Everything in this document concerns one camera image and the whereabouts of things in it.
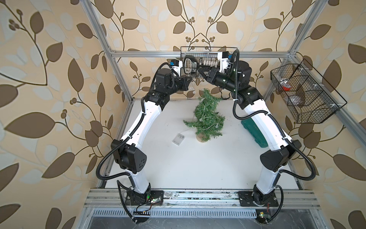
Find small green christmas tree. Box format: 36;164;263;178
183;89;225;143

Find green plastic tool case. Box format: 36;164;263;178
241;118;268;148

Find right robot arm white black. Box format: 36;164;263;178
198;50;316;206

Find black wire basket wall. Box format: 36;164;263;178
271;59;347;124
179;46;240;78

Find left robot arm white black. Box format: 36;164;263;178
96;62;192;205

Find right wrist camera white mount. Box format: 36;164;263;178
217;51;231;73

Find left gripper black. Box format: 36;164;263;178
163;74;191;96

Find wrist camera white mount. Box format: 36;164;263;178
169;59;183;76
217;51;231;73

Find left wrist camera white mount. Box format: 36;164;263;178
169;59;183;76

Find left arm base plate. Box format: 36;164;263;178
126;190;164;206

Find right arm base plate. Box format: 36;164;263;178
237;191;279;207

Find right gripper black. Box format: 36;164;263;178
200;66;240;94

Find black wire basket right wall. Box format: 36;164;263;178
271;59;347;124

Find black wire basket back wall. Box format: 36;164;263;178
179;46;240;78

